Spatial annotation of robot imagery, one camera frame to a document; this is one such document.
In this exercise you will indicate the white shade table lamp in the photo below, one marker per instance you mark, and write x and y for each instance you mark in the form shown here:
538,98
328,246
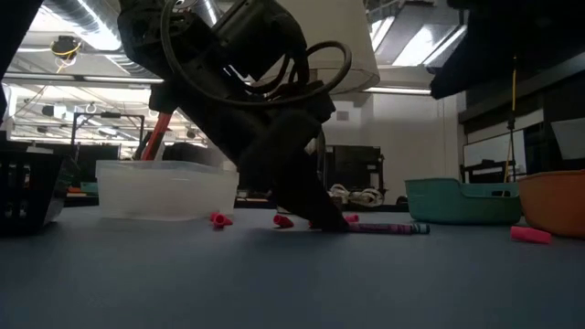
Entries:
361,45

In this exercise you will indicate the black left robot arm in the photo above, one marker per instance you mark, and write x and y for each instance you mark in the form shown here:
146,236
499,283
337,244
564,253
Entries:
146,36

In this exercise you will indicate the purple crayon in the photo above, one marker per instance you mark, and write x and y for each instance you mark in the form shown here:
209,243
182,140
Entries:
388,228

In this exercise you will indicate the orange plastic bin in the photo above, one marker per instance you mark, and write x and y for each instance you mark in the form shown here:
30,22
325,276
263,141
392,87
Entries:
553,205

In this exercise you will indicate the clear plastic bin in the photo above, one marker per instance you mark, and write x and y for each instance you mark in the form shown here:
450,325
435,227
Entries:
164,192

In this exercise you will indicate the pink crayon piece at right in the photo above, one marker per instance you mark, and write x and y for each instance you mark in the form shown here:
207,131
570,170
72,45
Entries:
530,235

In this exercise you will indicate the teal plastic bin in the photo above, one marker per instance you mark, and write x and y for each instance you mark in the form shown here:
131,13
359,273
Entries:
457,205

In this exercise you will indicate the black case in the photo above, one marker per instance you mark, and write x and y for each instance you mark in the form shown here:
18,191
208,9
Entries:
192,153

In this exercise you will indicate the black mesh basket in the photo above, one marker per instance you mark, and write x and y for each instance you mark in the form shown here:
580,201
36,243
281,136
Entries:
23,196

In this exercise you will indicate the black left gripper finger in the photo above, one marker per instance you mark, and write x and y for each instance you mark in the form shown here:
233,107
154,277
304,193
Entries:
306,183
260,173

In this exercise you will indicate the whiteboard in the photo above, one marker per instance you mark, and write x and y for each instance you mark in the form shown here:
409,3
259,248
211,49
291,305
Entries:
493,151

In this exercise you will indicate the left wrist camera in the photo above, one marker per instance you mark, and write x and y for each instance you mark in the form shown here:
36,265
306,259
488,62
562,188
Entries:
260,32

